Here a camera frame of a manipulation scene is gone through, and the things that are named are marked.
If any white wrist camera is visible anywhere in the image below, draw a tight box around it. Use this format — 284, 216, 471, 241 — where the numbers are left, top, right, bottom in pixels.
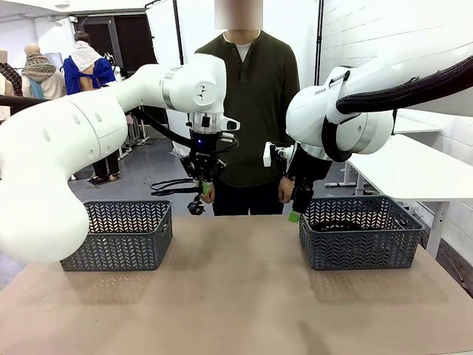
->
220, 117, 242, 133
262, 143, 297, 168

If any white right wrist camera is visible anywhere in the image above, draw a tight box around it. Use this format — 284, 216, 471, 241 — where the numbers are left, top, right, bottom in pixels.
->
262, 143, 297, 168

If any white back table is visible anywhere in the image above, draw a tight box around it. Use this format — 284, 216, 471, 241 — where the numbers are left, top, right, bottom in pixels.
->
392, 113, 442, 137

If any person's right hand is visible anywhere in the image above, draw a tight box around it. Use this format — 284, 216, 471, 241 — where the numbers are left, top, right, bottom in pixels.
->
201, 183, 217, 204

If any background person in plaid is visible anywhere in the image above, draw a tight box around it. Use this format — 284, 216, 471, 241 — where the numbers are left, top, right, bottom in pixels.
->
0, 47, 24, 121

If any grey plastic lattice basket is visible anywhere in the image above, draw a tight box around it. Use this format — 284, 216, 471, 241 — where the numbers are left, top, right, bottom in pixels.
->
298, 195, 425, 271
58, 200, 174, 272

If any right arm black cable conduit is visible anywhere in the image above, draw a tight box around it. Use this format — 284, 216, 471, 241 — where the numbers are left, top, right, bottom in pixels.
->
320, 55, 473, 163

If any black vertical stand pole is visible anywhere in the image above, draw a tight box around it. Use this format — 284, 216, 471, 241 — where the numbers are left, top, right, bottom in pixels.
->
313, 0, 325, 86

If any large white table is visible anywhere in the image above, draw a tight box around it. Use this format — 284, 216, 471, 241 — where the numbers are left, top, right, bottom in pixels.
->
344, 135, 473, 260

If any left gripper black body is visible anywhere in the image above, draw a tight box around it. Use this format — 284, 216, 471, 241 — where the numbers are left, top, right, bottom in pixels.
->
189, 131, 222, 164

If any person in green sweater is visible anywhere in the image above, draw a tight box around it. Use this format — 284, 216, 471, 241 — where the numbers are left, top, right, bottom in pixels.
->
194, 29, 302, 217

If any person's left hand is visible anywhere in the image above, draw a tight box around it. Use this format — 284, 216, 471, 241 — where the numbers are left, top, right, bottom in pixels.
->
278, 178, 296, 204

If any mannequin with blue jacket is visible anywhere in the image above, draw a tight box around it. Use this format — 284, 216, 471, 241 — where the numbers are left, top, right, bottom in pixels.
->
62, 31, 123, 184

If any white divider screen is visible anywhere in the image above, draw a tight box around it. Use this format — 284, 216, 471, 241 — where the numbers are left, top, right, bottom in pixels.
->
145, 0, 197, 160

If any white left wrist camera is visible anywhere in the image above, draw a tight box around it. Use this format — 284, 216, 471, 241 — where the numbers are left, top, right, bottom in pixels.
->
220, 117, 242, 133

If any mannequin with patterned scarf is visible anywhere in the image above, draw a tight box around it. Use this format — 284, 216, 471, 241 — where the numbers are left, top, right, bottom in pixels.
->
21, 44, 68, 101

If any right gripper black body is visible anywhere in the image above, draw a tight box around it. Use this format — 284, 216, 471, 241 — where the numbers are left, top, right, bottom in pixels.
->
285, 145, 334, 190

